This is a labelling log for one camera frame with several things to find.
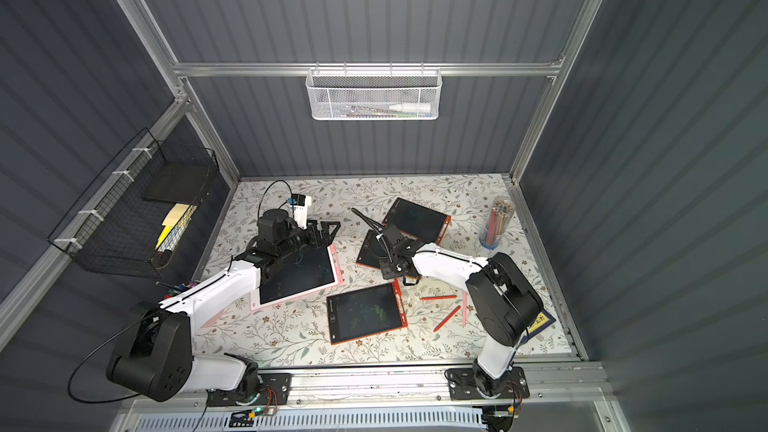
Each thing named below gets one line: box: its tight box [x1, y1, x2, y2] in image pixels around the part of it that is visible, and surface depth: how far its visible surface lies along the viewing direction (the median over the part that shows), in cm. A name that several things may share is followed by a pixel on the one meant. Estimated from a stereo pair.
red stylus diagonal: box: [433, 305, 461, 333], surface depth 86 cm
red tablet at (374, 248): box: [356, 229, 392, 269], surface depth 101 cm
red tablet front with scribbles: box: [326, 278, 408, 345], surface depth 87 cm
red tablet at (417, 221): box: [382, 197, 452, 246], surface depth 111 cm
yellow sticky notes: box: [155, 203, 190, 249], surface depth 75 cm
